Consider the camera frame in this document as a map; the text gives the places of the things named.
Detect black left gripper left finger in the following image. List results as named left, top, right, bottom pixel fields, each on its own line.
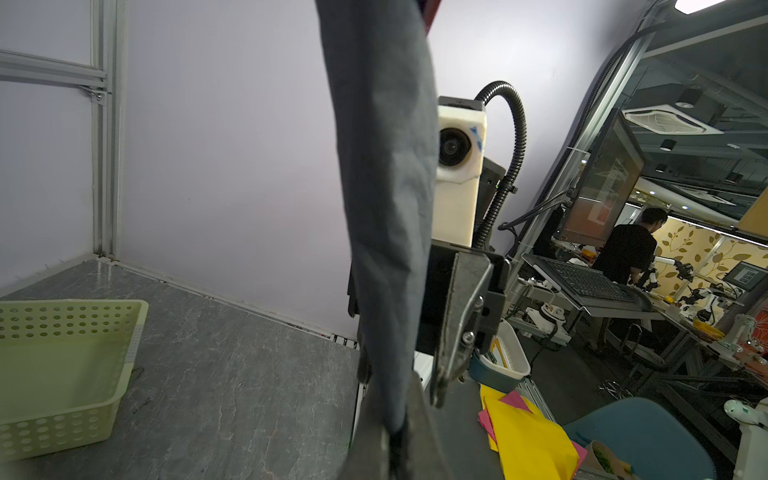
left=338, top=380, right=390, bottom=480

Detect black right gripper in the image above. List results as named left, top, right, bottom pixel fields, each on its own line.
left=415, top=240, right=511, bottom=408

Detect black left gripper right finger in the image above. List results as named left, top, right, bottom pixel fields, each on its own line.
left=404, top=371, right=453, bottom=480

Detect white bin with tools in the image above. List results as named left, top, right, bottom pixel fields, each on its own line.
left=469, top=321, right=531, bottom=394

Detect yellow and pink paper sheets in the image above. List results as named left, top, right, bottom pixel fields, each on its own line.
left=478, top=385, right=587, bottom=480

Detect black keyboard on desk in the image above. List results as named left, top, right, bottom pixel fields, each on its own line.
left=523, top=254, right=638, bottom=303

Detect person in black shirt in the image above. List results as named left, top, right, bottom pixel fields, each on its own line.
left=592, top=207, right=668, bottom=285

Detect computer monitor on stand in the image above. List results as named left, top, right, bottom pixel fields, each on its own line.
left=556, top=108, right=646, bottom=247

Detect teal office chair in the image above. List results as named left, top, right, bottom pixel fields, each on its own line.
left=564, top=397, right=717, bottom=479

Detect light green perforated plastic basket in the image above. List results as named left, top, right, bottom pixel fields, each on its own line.
left=1, top=299, right=149, bottom=462

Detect ceiling light strip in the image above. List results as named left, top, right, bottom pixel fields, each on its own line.
left=674, top=0, right=725, bottom=15

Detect aluminium enclosure frame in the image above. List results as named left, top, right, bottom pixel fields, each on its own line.
left=1, top=1, right=125, bottom=269

